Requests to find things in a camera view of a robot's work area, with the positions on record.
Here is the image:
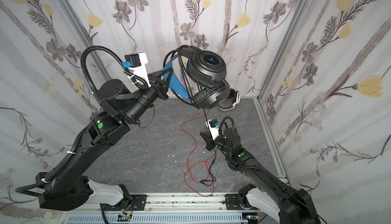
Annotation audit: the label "black headphone cable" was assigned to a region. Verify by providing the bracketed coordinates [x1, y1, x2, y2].
[177, 45, 218, 187]

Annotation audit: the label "black headphones with blue band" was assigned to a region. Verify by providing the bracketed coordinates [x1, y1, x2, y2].
[163, 45, 230, 110]

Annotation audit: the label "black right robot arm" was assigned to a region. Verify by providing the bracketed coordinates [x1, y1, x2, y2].
[200, 116, 326, 224]

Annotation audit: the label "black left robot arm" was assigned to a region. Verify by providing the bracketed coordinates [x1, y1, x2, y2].
[16, 46, 174, 211]

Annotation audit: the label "white headphones with black pads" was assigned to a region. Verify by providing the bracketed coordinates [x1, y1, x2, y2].
[217, 89, 241, 112]

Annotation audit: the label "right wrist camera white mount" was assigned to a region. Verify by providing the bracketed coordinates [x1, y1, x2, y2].
[206, 119, 220, 140]

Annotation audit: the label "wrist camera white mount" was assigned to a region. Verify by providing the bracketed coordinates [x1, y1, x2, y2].
[206, 119, 220, 140]
[122, 53, 151, 87]

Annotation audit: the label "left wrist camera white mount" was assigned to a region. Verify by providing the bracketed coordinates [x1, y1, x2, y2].
[122, 53, 151, 87]

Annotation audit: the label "red headphone cable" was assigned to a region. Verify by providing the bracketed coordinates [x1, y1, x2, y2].
[181, 100, 233, 198]

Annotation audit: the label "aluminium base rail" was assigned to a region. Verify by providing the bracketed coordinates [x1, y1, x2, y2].
[57, 192, 309, 214]

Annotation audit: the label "white slotted cable duct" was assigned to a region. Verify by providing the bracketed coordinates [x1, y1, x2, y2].
[62, 213, 248, 224]

